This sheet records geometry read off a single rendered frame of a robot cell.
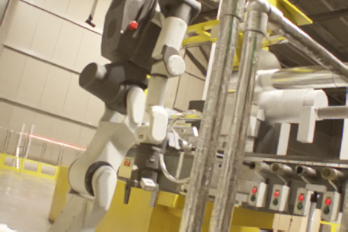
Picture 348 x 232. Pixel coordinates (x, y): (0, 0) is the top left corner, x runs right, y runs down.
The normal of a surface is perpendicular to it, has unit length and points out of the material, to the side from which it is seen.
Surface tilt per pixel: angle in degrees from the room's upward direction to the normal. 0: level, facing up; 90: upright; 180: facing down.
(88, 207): 94
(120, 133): 112
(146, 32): 98
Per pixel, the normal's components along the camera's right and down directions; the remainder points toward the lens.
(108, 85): 0.55, 0.36
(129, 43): 0.36, 0.29
